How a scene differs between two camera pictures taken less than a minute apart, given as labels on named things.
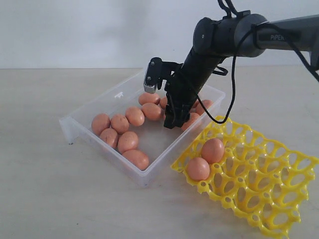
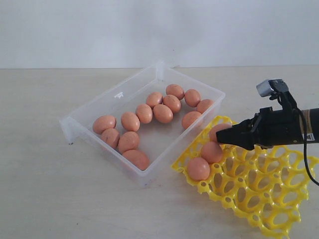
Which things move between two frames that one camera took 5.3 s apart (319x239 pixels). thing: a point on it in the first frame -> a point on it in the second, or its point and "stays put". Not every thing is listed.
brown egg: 198,169 stays put
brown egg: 194,116 stays put
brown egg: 135,116 -> 144,112
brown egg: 128,140 stays put
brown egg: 213,150 stays put
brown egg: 110,136 stays put
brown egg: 137,158 stays put
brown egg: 120,123 -> 130,121
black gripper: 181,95 -> 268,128
